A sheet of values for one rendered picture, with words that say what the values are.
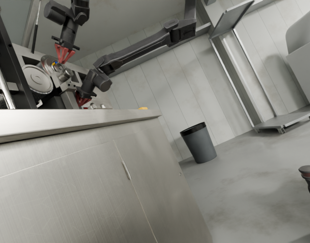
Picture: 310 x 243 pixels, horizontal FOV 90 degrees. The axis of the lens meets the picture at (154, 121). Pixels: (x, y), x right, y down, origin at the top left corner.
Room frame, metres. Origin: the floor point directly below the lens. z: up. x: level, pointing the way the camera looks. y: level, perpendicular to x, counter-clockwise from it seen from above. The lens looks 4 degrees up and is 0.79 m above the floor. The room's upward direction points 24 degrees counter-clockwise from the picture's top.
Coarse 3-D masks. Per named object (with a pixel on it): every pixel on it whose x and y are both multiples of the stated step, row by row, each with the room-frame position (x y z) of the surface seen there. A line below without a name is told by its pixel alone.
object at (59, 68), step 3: (54, 60) 0.69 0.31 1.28; (51, 63) 0.68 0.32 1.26; (57, 63) 0.70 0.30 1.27; (51, 66) 0.68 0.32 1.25; (54, 66) 0.68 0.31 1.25; (57, 66) 0.70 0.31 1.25; (60, 66) 0.71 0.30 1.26; (63, 66) 0.73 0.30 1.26; (57, 69) 0.69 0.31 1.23; (60, 69) 0.71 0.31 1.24; (63, 69) 0.72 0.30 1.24; (60, 72) 0.70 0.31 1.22
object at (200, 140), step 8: (192, 128) 2.53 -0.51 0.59; (200, 128) 2.54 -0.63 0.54; (184, 136) 2.66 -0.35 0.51; (192, 136) 2.56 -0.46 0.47; (200, 136) 2.54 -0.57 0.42; (208, 136) 2.62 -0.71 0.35; (192, 144) 2.60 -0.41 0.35; (200, 144) 2.56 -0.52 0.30; (208, 144) 2.58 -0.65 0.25; (192, 152) 2.69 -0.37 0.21; (200, 152) 2.58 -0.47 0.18; (208, 152) 2.57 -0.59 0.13; (200, 160) 2.63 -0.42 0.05; (208, 160) 2.58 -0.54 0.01
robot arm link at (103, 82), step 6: (96, 60) 0.71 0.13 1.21; (102, 60) 0.70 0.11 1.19; (96, 66) 0.70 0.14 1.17; (102, 72) 0.70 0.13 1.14; (96, 78) 0.69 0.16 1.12; (102, 78) 0.69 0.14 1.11; (108, 78) 0.69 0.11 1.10; (96, 84) 0.69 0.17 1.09; (102, 84) 0.68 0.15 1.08; (108, 84) 0.71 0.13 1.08; (102, 90) 0.70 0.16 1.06
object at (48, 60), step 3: (51, 57) 0.70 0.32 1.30; (45, 60) 0.67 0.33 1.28; (48, 60) 0.68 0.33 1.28; (51, 60) 0.69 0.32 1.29; (57, 60) 0.73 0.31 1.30; (45, 63) 0.66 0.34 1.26; (48, 63) 0.67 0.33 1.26; (48, 66) 0.66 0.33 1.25; (48, 69) 0.66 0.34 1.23; (51, 69) 0.67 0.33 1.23; (51, 72) 0.67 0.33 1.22; (51, 78) 0.69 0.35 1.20; (54, 84) 0.73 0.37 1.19; (54, 87) 0.75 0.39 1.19
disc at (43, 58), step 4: (44, 56) 0.68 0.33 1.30; (48, 56) 0.70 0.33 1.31; (52, 56) 0.72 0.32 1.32; (40, 60) 0.65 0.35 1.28; (44, 60) 0.67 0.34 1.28; (44, 64) 0.66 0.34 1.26; (64, 64) 0.77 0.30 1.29; (44, 68) 0.65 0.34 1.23; (48, 72) 0.66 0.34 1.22; (68, 80) 0.76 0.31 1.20
